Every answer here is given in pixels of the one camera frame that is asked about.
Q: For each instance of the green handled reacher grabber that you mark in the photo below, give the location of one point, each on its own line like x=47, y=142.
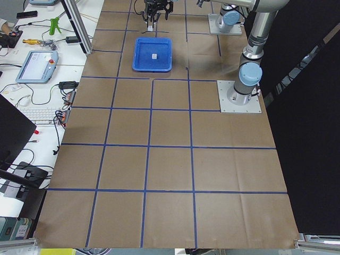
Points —
x=54, y=25

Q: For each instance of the white keyboard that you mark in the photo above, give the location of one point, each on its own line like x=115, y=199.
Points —
x=40, y=116

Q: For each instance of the teach pendant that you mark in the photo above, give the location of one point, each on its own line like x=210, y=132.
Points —
x=38, y=67

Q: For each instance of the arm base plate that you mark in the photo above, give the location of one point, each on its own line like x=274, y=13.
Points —
x=218, y=27
x=231, y=101

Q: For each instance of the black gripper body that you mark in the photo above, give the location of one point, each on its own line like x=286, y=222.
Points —
x=152, y=7

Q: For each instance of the black monitor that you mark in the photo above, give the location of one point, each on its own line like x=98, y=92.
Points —
x=16, y=130

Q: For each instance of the black power adapter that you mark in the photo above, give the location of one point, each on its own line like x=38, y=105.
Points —
x=71, y=39

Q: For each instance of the yellow tool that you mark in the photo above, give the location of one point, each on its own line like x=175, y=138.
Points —
x=31, y=41

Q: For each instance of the blue plastic tray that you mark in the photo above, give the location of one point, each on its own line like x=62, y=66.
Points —
x=145, y=47

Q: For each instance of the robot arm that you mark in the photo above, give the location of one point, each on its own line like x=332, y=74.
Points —
x=250, y=72
x=229, y=16

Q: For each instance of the aluminium frame post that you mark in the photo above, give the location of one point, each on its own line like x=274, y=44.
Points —
x=73, y=14

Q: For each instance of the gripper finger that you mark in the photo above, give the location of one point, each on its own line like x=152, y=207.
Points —
x=145, y=16
x=156, y=17

